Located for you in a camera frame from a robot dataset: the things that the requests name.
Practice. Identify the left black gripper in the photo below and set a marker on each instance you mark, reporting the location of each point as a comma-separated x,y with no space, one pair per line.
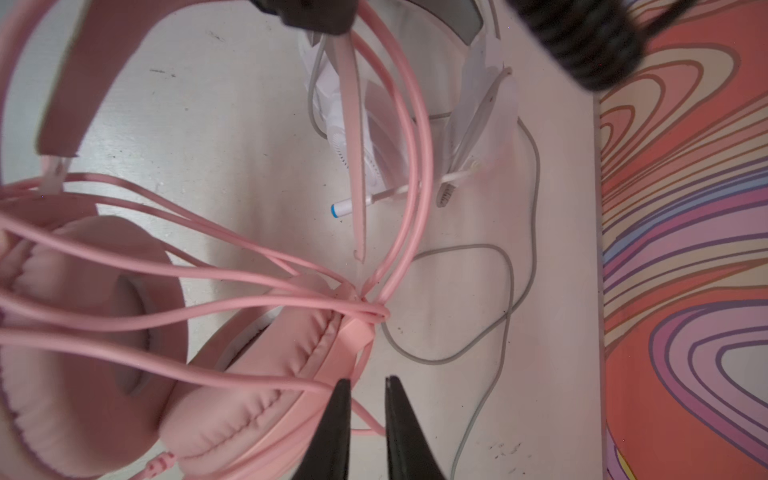
330,17

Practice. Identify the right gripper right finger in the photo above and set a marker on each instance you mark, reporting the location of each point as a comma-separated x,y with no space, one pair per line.
408,454

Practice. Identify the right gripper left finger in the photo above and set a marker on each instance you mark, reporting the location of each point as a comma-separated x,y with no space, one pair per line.
327,456

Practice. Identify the pink headphones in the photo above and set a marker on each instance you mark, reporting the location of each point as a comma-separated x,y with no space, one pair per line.
113,340

